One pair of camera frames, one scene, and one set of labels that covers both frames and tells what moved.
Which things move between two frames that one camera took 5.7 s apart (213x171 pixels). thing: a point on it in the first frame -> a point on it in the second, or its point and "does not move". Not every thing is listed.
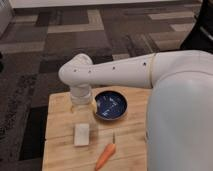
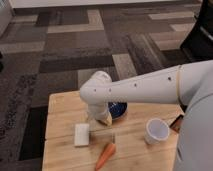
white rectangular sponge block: (82, 134) does not move
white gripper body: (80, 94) -> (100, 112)
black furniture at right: (200, 36) does not move
